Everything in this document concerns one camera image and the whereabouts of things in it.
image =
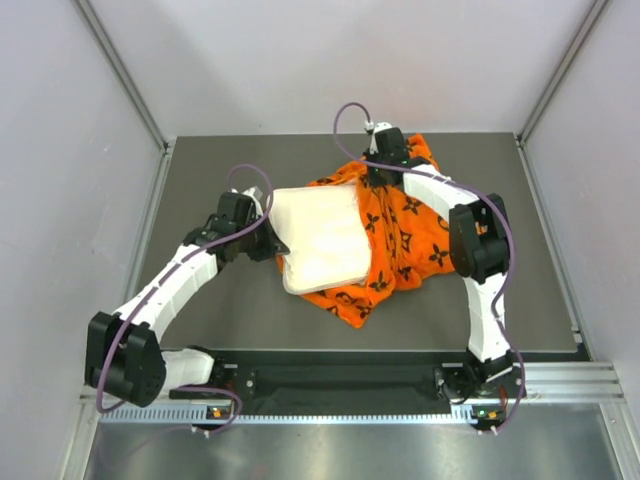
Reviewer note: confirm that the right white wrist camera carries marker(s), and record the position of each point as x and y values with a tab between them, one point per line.
374	130

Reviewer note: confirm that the aluminium corner post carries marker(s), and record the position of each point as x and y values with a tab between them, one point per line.
578	40
90	17

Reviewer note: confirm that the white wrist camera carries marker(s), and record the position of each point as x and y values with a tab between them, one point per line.
255	194
374	130

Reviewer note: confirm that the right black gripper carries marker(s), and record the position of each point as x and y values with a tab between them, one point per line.
375	179

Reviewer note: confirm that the aluminium frame rail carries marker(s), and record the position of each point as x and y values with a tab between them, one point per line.
547	381

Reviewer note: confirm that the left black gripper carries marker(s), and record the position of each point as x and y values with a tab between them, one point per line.
271	246

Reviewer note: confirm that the left aluminium corner post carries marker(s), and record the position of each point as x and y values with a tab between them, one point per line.
90	17

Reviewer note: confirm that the right aluminium corner post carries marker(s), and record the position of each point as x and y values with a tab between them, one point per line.
578	40

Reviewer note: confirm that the grey slotted cable duct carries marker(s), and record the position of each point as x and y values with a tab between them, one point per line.
219	413

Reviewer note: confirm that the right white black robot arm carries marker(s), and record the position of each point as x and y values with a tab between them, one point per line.
480	249

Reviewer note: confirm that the white pillow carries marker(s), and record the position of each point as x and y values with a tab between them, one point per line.
326	240

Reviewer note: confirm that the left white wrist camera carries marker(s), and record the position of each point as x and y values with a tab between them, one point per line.
255	194

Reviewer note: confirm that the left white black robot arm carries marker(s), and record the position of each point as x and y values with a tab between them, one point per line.
123	354

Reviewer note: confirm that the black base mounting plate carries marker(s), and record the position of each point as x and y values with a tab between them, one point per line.
341	382

